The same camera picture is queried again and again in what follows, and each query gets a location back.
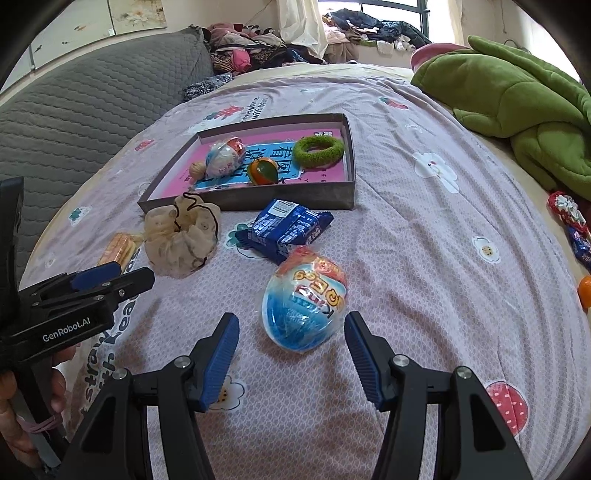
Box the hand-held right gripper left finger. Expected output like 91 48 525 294
58 312 241 480

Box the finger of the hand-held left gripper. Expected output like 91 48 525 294
69 262 124 292
28 267 156 320

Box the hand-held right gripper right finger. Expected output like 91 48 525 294
344 311 536 480

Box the blue toy egg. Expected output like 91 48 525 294
262 246 348 355
204 136 249 180

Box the shallow grey cardboard box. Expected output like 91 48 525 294
137 113 357 214

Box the green fluffy scrunchie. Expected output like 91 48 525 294
293 134 346 169

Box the person's left hand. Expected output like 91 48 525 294
0 347 77 472

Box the orange biscuit packet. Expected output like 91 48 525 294
97 232 144 273

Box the beige scrunchie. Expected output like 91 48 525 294
144 193 222 278

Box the pink rubber band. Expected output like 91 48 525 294
16 414 57 433

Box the printed pink bedsheet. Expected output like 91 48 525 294
21 74 591 480

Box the blue snack packet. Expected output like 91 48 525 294
235 199 334 265

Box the grey quilted headboard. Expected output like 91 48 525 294
0 27 215 287

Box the dark floral cloth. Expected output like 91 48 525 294
182 73 236 102

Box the blue candy wrapper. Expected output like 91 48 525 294
568 225 591 273

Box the red white candy wrapper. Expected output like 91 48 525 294
547 191 589 232

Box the pile of clothes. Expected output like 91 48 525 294
205 8 432 77

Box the cream bed sheet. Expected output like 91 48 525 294
231 61 416 86

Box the green plush blanket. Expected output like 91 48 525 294
411 34 591 201

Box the pink pillow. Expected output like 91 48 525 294
410 42 469 72

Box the white curtain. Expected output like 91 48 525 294
295 0 329 58

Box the window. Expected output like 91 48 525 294
360 0 428 28

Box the flower wall picture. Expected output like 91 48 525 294
107 0 167 24

